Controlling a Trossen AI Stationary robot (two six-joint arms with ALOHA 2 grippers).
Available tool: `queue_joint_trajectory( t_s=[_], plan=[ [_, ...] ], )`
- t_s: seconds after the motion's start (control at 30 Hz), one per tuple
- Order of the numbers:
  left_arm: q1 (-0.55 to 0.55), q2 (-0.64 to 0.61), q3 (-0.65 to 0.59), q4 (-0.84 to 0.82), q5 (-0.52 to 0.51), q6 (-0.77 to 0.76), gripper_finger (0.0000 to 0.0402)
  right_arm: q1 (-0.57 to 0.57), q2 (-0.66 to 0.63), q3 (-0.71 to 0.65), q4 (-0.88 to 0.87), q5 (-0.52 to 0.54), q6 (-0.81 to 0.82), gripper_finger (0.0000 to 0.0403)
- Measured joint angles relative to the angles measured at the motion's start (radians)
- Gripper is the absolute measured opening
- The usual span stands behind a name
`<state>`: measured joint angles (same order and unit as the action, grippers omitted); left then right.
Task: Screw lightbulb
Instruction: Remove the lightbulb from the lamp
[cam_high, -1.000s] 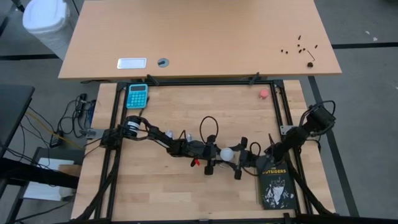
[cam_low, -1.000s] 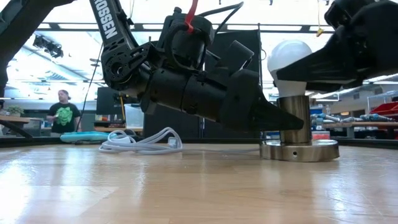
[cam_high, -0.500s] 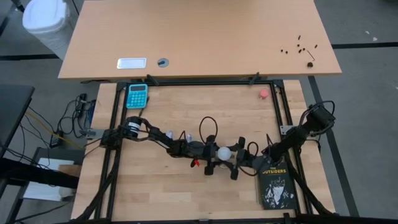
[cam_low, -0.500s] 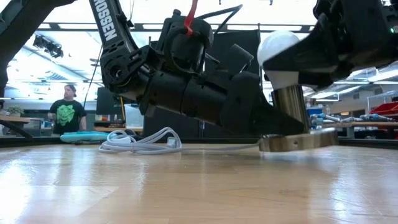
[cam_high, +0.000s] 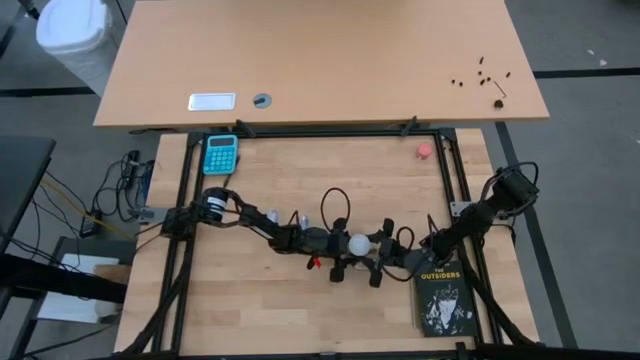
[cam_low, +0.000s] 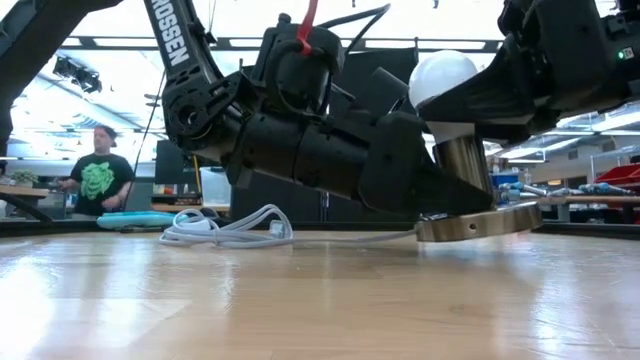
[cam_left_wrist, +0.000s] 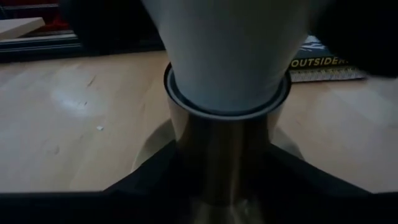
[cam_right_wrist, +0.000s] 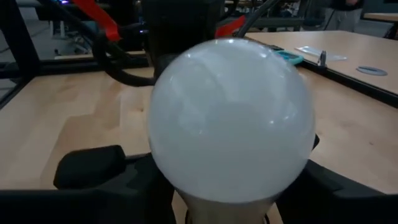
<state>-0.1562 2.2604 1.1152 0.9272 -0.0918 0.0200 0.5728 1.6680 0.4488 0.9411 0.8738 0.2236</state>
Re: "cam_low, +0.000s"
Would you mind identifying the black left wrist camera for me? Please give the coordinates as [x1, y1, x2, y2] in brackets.
[251, 13, 347, 120]

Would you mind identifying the red cable tie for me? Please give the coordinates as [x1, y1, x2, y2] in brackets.
[295, 0, 320, 56]

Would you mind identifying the wooden workbench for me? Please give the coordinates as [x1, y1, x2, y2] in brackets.
[519, 193, 640, 224]

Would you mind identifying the black camera cable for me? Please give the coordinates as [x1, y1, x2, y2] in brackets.
[317, 3, 393, 56]

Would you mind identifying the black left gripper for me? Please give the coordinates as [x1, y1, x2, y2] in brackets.
[223, 66, 496, 218]

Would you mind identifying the person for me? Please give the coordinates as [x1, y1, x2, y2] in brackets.
[56, 124, 137, 219]

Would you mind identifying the white power cord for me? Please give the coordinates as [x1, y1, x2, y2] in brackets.
[158, 203, 420, 250]

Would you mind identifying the blue storage bin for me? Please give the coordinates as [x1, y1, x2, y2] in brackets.
[491, 172, 522, 189]

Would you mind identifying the brass lamp socket base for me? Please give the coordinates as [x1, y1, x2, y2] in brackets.
[414, 133, 545, 244]

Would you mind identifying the small potted plant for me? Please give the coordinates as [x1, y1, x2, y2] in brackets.
[9, 168, 40, 189]

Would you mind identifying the teal calculator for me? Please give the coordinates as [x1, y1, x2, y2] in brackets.
[96, 209, 189, 231]

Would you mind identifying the black aluminium table frame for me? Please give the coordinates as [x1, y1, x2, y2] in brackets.
[0, 218, 640, 240]

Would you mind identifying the clear plastic container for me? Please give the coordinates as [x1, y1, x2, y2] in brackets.
[199, 166, 233, 207]

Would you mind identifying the black monitor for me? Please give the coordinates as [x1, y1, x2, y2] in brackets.
[154, 139, 201, 186]

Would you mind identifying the black hanging cable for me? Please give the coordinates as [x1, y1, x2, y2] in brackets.
[121, 69, 169, 212]

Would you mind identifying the red storage bin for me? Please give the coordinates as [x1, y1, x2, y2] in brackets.
[593, 163, 640, 187]

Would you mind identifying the black ceiling camera rig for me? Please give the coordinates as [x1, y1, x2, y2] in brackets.
[51, 55, 104, 95]

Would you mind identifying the white lightbulb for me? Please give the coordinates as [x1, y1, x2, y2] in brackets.
[408, 49, 480, 145]

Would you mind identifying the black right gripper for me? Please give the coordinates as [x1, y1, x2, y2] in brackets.
[416, 0, 610, 148]

